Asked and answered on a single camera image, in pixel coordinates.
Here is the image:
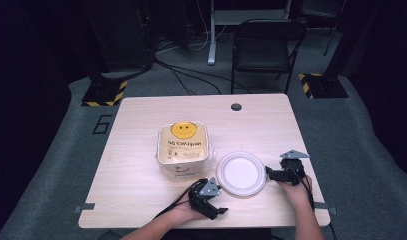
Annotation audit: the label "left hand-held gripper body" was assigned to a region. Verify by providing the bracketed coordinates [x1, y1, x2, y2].
[188, 177, 223, 221]

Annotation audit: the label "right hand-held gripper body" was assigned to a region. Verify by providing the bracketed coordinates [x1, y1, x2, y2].
[278, 149, 311, 187]

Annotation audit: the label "white paper plate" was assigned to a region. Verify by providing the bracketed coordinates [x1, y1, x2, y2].
[215, 151, 268, 198]

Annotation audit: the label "person's left hand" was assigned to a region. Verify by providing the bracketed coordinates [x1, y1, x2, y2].
[170, 199, 208, 224]

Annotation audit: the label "person's right hand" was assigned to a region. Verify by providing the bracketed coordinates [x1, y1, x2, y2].
[276, 174, 314, 205]

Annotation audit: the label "smiley pack of paper bowls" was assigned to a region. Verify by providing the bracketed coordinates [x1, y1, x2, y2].
[156, 120, 215, 178]

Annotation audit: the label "black yellow-striped stand base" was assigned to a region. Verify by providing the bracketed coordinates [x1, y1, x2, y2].
[297, 72, 350, 100]
[81, 79, 129, 108]

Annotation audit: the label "black folding chair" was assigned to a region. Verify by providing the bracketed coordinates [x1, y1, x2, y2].
[230, 18, 308, 96]

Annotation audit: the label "black stand pole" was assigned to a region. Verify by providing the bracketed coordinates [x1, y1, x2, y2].
[322, 0, 349, 78]

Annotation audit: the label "black equipment cabinet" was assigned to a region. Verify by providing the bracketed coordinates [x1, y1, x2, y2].
[89, 0, 157, 74]

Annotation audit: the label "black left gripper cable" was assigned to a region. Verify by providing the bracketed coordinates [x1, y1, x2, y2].
[153, 178, 208, 220]

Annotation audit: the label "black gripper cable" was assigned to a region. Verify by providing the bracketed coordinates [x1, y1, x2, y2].
[287, 165, 339, 240]
[153, 178, 208, 220]

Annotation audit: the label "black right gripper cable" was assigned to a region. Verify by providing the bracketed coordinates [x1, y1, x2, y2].
[287, 165, 339, 240]

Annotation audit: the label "grey metal table bracket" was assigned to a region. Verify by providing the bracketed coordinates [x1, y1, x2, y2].
[313, 201, 338, 216]
[72, 202, 97, 214]

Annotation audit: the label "black floor cables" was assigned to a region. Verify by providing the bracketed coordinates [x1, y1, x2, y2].
[153, 57, 256, 96]

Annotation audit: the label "white floor cables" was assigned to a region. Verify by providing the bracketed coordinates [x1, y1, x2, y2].
[155, 0, 229, 54]

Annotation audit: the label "white desk frame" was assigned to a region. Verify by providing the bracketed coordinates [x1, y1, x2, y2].
[207, 0, 294, 66]

